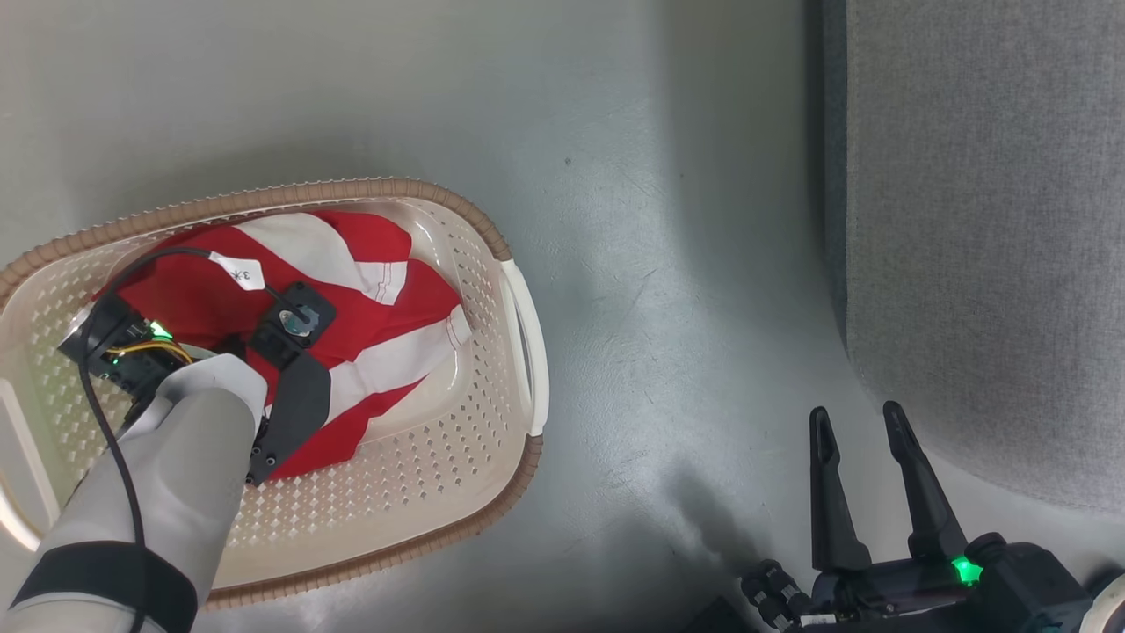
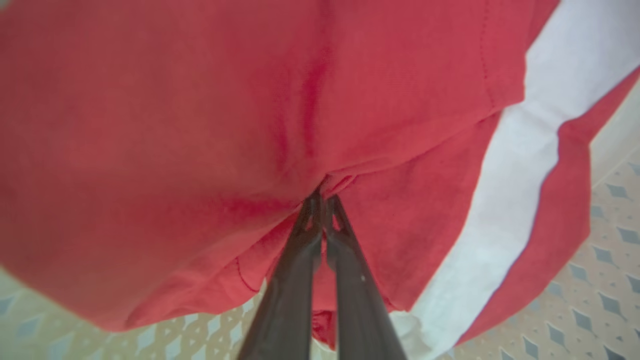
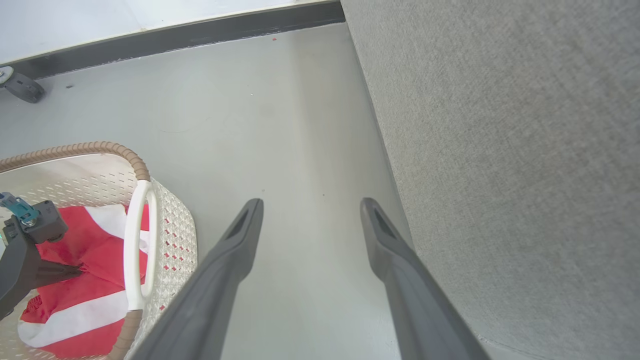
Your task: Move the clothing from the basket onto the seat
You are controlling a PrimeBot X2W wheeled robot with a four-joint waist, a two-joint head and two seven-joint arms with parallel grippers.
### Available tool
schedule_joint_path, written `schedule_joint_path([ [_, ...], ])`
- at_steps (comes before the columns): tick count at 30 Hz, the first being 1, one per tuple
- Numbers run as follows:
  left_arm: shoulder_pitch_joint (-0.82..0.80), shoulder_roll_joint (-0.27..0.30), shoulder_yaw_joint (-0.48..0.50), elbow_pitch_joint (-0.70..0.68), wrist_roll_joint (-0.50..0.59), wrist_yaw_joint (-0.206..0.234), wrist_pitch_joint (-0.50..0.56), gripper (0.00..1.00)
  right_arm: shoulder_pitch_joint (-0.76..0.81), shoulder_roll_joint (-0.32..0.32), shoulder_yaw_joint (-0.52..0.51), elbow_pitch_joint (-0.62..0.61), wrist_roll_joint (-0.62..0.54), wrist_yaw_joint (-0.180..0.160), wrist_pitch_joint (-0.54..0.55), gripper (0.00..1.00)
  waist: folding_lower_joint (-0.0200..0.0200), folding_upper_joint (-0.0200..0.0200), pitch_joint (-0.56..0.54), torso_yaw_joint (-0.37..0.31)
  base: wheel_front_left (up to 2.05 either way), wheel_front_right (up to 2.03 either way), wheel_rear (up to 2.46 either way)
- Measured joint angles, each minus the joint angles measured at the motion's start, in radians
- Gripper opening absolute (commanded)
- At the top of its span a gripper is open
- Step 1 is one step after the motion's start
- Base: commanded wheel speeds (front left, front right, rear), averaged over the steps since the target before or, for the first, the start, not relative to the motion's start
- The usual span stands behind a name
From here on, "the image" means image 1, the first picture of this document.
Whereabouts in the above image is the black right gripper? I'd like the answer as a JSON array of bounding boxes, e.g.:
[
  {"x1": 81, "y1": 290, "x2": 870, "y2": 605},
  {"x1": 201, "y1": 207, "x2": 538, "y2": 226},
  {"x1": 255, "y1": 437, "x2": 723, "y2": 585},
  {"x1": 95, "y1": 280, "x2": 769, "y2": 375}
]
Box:
[{"x1": 787, "y1": 400, "x2": 982, "y2": 633}]

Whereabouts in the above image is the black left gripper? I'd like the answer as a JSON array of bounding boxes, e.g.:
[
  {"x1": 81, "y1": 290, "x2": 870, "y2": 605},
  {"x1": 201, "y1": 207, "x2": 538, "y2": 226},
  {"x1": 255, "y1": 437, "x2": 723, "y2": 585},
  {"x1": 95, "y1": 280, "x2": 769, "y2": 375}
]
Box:
[{"x1": 245, "y1": 351, "x2": 334, "y2": 488}]

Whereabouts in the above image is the red white striped garment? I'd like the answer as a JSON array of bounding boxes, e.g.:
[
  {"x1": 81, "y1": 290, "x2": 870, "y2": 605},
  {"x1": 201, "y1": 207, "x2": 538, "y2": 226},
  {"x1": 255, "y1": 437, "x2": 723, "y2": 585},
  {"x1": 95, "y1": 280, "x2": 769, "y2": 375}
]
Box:
[{"x1": 92, "y1": 209, "x2": 472, "y2": 483}]

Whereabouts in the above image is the beige perforated laundry basket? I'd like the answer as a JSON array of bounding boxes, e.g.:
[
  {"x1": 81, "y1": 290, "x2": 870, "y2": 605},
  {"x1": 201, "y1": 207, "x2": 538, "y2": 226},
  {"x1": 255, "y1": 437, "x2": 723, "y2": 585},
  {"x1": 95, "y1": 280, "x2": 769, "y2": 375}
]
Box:
[{"x1": 0, "y1": 176, "x2": 551, "y2": 613}]

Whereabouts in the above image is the black knurled connector cluster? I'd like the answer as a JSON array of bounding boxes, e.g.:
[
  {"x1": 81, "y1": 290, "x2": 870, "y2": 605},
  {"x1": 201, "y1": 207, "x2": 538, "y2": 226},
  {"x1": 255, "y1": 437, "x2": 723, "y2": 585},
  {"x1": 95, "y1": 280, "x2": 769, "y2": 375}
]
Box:
[{"x1": 738, "y1": 558, "x2": 811, "y2": 630}]

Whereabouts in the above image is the grey fabric sofa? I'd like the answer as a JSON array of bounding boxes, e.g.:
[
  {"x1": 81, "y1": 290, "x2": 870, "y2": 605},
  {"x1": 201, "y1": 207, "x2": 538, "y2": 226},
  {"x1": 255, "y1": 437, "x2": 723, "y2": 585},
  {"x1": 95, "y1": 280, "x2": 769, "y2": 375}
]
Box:
[{"x1": 822, "y1": 0, "x2": 1125, "y2": 516}]

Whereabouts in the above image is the white paper cable tag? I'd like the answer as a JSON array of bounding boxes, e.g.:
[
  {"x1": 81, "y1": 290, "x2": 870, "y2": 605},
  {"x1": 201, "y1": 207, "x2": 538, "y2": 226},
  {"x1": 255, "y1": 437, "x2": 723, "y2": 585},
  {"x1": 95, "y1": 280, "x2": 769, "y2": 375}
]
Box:
[{"x1": 209, "y1": 252, "x2": 266, "y2": 292}]

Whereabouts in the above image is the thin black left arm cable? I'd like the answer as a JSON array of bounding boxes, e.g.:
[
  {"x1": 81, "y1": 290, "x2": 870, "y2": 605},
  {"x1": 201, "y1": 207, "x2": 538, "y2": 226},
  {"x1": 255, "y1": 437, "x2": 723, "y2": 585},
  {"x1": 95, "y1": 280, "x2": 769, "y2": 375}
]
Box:
[{"x1": 77, "y1": 247, "x2": 310, "y2": 633}]

